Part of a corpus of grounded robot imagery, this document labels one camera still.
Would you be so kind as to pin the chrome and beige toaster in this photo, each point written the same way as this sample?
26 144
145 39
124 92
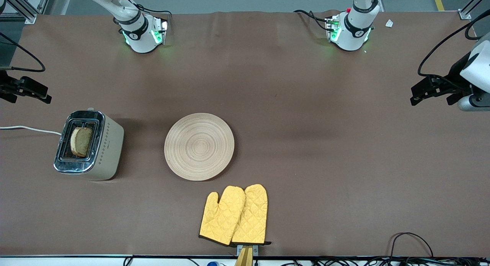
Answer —
109 151

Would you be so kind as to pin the small metal bracket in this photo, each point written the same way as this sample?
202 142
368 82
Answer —
255 250

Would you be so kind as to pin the small white paper scrap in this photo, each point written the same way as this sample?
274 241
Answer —
389 23

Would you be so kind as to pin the brown table cover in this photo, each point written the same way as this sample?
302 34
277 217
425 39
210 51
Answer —
306 143

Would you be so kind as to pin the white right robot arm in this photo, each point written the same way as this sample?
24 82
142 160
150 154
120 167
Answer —
139 36

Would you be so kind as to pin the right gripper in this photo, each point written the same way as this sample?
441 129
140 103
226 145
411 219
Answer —
8 85

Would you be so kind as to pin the yellow quilted oven mitt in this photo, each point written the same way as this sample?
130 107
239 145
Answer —
252 212
222 216

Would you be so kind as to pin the small blue object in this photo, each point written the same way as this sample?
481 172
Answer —
213 263

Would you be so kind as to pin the aluminium frame profile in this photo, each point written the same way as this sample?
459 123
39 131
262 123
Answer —
464 15
28 18

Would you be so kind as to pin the wooden stick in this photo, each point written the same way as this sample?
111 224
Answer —
245 259

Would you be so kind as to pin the slice of brown toast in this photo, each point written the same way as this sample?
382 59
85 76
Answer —
81 141

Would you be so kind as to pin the round wooden plate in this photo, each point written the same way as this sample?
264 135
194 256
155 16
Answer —
199 146

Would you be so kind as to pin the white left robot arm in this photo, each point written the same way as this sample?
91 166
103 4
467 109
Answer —
352 32

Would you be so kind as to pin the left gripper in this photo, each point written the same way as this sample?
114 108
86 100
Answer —
456 75

